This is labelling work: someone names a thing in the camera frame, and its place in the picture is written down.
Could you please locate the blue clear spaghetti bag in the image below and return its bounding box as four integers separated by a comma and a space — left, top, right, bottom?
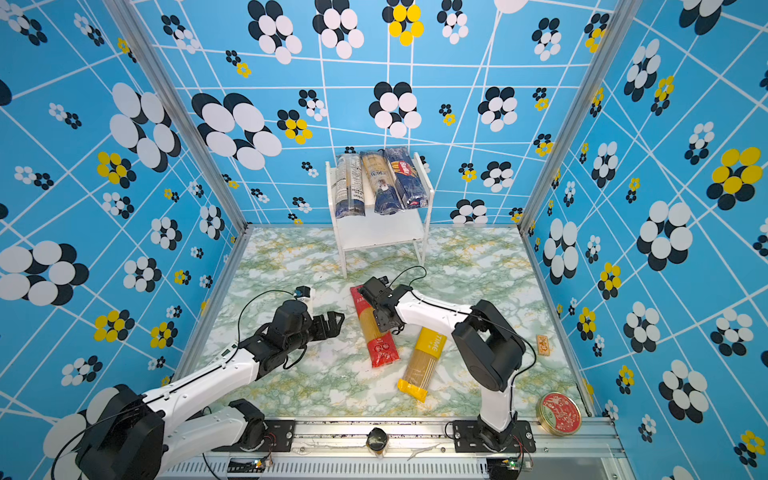
361, 151, 402, 215

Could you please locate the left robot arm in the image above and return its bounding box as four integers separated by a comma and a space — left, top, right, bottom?
75, 300, 345, 479

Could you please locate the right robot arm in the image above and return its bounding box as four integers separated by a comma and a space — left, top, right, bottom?
357, 277, 527, 451

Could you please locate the black round knob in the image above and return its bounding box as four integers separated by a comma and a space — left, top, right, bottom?
366, 427, 389, 457

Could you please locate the red spaghetti bag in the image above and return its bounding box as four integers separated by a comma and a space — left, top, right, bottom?
350, 287, 400, 368

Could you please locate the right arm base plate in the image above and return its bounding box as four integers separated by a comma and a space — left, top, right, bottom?
445, 419, 537, 454

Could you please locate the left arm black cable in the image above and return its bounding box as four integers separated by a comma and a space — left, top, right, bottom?
236, 289, 301, 349

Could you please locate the aluminium front rail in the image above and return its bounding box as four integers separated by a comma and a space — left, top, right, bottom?
127, 417, 635, 479

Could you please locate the white two-tier shelf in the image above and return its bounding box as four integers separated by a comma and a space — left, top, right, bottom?
325, 153, 435, 278

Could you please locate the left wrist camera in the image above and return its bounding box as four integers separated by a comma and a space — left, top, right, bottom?
293, 285, 313, 304

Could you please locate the yellow Pastatime spaghetti bag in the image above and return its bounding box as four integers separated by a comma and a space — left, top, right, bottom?
397, 328, 447, 402

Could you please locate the round red tin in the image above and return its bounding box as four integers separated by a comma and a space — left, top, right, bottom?
536, 392, 582, 436

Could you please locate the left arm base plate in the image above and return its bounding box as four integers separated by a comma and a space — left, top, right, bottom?
232, 419, 296, 453

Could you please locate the small wooden block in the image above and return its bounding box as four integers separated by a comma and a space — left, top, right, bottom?
536, 335, 551, 356

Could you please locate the white label spaghetti bag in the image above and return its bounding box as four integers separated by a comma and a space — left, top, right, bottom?
333, 153, 365, 219

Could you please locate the blue Barilla spaghetti box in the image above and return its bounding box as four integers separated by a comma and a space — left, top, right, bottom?
384, 147, 429, 209

